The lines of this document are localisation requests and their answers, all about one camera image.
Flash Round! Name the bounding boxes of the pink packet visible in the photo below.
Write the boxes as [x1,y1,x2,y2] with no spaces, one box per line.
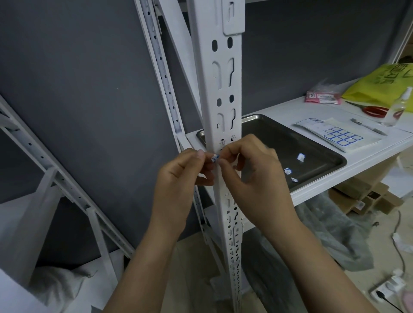
[305,80,342,105]

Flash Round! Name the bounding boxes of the grey pen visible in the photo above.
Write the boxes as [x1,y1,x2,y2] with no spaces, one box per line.
[351,118,387,135]

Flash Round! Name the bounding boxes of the sheet of blue-bordered labels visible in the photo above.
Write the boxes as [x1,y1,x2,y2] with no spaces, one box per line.
[295,117,364,144]

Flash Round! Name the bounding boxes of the black power cable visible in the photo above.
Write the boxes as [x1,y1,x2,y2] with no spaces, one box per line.
[376,292,406,313]

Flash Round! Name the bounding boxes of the white paper pad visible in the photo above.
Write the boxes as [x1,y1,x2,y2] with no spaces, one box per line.
[295,117,383,153]

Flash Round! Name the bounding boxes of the white paper sheet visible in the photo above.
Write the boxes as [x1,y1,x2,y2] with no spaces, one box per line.
[382,161,413,199]

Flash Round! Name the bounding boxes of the white power strip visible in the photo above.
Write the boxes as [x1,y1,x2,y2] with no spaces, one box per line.
[369,269,407,302]

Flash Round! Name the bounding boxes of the white metal shelving rack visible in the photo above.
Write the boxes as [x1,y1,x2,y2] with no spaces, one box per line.
[186,76,413,234]

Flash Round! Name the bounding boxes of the steel tray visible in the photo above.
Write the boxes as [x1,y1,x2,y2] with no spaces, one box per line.
[196,114,348,194]

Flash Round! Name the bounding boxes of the white perforated shelf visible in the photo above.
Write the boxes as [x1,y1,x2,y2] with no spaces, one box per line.
[186,0,247,313]

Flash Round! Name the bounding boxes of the person's right forearm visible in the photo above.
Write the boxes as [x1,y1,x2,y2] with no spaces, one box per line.
[272,221,380,313]

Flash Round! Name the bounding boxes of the white torn paper strip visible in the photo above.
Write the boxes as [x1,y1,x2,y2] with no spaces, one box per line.
[392,233,413,254]

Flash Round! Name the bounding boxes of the brown cardboard box piece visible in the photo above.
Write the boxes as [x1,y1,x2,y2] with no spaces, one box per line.
[329,158,406,215]

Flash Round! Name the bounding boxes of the person's left forearm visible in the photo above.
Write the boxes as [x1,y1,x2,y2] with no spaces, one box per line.
[103,221,181,313]

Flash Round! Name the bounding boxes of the person's left hand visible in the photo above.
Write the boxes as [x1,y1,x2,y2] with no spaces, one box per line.
[149,148,216,242]

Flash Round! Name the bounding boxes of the yellow-green plastic bag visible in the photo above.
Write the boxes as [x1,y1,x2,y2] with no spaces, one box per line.
[341,63,413,113]

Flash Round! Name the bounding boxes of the clear spray bottle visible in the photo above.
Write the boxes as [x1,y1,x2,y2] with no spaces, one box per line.
[380,86,413,127]

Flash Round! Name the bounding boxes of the red scissors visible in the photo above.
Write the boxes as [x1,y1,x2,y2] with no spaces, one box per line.
[345,100,389,118]

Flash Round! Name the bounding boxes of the person's right hand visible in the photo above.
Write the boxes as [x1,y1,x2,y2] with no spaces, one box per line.
[218,134,303,242]

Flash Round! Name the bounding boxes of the person's grey clothing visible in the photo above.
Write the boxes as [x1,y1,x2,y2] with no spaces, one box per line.
[242,193,375,313]

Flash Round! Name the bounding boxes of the white-grey cloth bundle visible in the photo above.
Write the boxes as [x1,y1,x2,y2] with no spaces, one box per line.
[31,266,97,307]

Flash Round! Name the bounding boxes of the pink round disc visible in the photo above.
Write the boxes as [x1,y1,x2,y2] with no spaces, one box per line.
[400,288,413,310]

